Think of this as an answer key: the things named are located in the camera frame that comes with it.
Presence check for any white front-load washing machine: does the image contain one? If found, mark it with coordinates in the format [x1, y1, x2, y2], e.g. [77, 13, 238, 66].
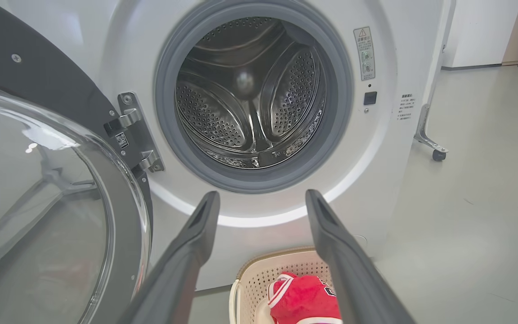
[0, 0, 457, 291]

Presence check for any cream perforated laundry basket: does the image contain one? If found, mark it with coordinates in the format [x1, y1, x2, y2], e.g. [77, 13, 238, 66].
[228, 247, 345, 324]

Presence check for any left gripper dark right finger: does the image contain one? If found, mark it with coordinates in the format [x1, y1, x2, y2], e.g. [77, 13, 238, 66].
[305, 189, 417, 324]

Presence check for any white partition panel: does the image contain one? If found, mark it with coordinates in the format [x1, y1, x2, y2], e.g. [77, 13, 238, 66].
[421, 0, 457, 135]

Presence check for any stainless steel washing machine drum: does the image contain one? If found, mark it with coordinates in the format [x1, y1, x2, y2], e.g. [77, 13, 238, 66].
[176, 17, 327, 169]

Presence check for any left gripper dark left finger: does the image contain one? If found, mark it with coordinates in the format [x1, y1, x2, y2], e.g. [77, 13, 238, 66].
[117, 191, 220, 324]

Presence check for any dark round glass washer door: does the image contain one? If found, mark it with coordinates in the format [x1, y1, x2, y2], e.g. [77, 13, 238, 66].
[0, 0, 154, 324]

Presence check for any red and white jersey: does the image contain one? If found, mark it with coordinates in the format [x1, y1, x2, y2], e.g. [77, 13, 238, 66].
[267, 271, 344, 324]

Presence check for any metal washing machine door hinge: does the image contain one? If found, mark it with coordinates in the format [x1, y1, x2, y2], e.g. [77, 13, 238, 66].
[104, 92, 165, 173]

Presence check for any grey warning icon sticker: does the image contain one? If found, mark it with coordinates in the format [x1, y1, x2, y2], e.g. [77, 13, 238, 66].
[353, 27, 376, 81]

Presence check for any metal partition leg bracket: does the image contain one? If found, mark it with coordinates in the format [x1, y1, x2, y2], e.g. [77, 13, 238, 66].
[414, 103, 449, 153]

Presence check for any washing machine opening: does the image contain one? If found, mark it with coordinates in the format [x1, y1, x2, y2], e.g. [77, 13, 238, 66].
[154, 0, 354, 194]

